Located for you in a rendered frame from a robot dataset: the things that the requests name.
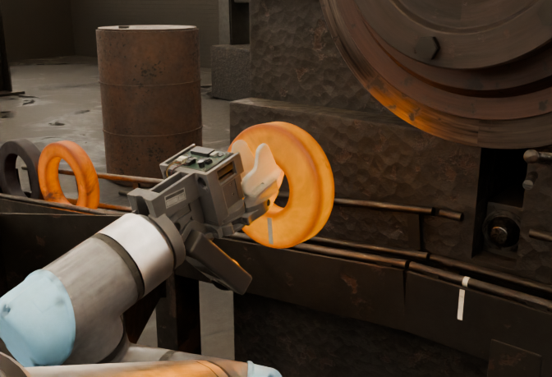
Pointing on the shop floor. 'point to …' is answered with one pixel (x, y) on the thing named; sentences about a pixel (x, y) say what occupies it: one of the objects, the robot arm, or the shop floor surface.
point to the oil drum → (148, 96)
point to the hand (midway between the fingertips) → (276, 169)
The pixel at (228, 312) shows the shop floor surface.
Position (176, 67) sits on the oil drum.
